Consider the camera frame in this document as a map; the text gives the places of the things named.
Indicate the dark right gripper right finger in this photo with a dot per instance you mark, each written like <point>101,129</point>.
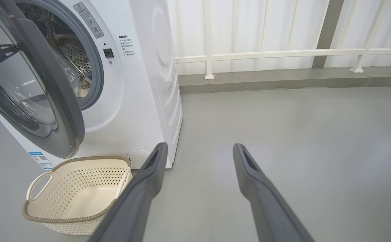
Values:
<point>269,208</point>

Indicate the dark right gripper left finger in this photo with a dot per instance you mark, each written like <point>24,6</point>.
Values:
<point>138,201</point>

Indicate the round black glass washer door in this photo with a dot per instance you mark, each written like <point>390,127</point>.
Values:
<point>57,101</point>

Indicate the white front-load washing machine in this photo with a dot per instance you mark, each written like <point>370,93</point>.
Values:
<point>141,101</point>

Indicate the cream perforated laundry basket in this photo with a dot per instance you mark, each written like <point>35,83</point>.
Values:
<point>81,201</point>

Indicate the grey warning sticker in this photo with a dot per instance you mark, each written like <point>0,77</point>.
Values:
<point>88,19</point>

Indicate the blue energy label sticker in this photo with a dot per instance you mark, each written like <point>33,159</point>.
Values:
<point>41,160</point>

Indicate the white metal railing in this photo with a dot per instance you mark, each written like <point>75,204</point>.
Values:
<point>283,53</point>

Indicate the grey vertical post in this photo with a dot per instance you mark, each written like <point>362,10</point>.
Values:
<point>326,33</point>

